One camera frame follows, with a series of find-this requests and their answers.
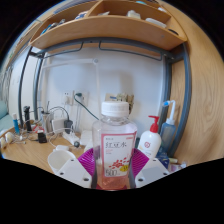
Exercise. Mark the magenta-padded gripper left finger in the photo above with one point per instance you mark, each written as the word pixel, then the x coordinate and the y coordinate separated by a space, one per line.
pixel 73 171

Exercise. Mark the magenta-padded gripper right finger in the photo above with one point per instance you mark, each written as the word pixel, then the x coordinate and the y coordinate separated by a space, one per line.
pixel 150 171

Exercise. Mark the clear bottle with pink drink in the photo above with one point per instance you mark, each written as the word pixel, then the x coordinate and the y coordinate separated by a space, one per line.
pixel 115 150

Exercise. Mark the small white rounded gadget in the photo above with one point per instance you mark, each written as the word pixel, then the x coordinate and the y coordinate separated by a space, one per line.
pixel 62 147

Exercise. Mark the white pump bottle red pump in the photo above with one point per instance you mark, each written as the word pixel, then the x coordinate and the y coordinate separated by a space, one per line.
pixel 150 143

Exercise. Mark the white power strip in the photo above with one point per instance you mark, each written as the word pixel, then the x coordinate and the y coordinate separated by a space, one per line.
pixel 71 137

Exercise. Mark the blue squeeze bottle white nozzle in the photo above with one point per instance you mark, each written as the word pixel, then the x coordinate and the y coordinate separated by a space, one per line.
pixel 167 131

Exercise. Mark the small black box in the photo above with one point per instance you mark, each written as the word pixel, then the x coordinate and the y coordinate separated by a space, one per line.
pixel 42 136

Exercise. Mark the white charger block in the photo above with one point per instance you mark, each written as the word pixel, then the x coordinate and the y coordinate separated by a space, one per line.
pixel 58 125

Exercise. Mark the tall black gadget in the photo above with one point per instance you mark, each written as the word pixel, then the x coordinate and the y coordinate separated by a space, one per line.
pixel 27 118

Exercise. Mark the small blue bottle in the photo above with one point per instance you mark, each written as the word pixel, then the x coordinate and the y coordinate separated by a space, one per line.
pixel 16 125

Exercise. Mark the wooden shelf unit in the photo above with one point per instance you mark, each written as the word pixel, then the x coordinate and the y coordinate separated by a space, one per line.
pixel 110 28

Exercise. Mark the white wall socket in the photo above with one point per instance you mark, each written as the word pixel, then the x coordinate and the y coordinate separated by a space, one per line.
pixel 75 97

